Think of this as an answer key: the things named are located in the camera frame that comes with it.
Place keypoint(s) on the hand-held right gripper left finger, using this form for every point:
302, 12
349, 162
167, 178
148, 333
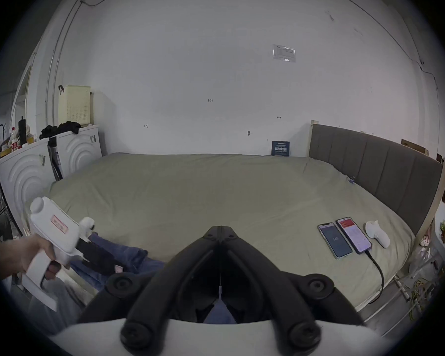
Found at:
170, 278

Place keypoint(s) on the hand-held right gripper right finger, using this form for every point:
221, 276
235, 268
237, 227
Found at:
272, 278

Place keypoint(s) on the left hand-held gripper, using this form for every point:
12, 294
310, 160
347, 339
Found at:
55, 228

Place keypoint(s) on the dark blue garment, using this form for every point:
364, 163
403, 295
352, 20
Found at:
133, 257

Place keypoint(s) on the person's left hand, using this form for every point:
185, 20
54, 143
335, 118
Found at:
20, 254

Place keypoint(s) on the smartphone with dark screen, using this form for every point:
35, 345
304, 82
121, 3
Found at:
335, 240

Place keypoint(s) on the smartphone with red screen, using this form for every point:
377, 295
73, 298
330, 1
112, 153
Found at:
354, 234

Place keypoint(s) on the bed with pale green sheet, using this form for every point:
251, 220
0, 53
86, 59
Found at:
207, 191

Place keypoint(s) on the white hand controller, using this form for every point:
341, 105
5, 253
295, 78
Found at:
377, 233

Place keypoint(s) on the dark blue card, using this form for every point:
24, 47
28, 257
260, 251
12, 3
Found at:
280, 148

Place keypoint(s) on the grey padded headboard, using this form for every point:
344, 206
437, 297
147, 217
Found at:
374, 161

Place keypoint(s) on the clear paper sleeve on wall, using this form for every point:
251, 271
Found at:
284, 53

